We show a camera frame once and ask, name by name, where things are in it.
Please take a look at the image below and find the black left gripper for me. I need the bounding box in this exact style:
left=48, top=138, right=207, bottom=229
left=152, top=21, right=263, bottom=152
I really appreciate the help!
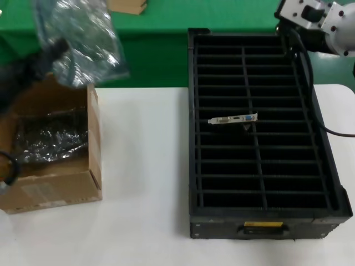
left=0, top=38, right=70, bottom=112

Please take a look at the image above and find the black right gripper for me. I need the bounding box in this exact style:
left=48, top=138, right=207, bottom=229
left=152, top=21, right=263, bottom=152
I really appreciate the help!
left=276, top=24, right=338, bottom=55

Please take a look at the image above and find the translucent antistatic bag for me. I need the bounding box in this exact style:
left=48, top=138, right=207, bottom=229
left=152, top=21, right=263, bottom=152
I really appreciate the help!
left=34, top=0, right=131, bottom=89

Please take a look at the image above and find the graphics card with metal bracket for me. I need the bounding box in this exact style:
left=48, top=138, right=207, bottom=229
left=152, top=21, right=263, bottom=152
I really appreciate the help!
left=207, top=111, right=259, bottom=133

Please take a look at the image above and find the bagged graphics card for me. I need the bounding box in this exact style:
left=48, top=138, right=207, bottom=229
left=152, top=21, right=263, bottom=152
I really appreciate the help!
left=15, top=106, right=90, bottom=167

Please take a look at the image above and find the black slotted container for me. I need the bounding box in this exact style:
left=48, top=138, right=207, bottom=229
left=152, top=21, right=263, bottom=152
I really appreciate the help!
left=187, top=27, right=353, bottom=241

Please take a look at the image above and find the open brown cardboard box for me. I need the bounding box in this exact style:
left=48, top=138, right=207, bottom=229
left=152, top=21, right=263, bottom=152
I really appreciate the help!
left=0, top=71, right=103, bottom=214

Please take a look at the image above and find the yellow container label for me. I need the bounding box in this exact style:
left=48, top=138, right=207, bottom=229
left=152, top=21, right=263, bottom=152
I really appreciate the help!
left=244, top=221, right=283, bottom=228

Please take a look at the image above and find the wooden block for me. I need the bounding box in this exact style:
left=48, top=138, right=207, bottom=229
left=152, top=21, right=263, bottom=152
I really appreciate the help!
left=106, top=0, right=147, bottom=15

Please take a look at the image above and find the green tablecloth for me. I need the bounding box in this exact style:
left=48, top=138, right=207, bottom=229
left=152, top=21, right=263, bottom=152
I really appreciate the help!
left=0, top=0, right=308, bottom=89

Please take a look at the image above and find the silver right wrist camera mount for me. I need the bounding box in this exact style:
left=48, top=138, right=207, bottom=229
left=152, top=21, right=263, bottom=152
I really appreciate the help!
left=274, top=0, right=331, bottom=32

